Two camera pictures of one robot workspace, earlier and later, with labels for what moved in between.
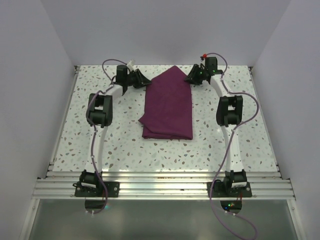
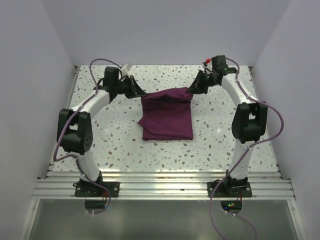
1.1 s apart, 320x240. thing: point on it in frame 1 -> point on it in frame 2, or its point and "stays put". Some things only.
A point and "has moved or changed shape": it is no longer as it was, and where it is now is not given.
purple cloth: x=168 y=110 has moved or changed shape
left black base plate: x=112 y=188 stays put
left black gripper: x=141 y=80 -> x=135 y=91
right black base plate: x=224 y=189 stays put
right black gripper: x=191 y=76 -> x=196 y=87
